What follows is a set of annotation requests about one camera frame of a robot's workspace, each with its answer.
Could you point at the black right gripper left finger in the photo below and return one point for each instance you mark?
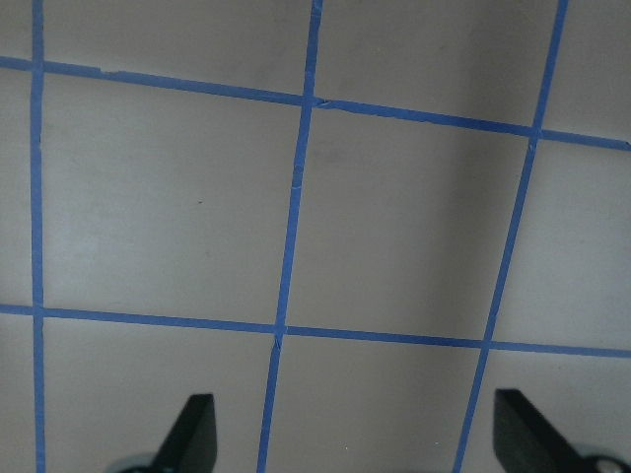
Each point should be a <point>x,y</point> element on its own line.
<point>191,444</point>

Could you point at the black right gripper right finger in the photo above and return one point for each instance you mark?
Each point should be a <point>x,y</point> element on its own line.
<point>524,441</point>

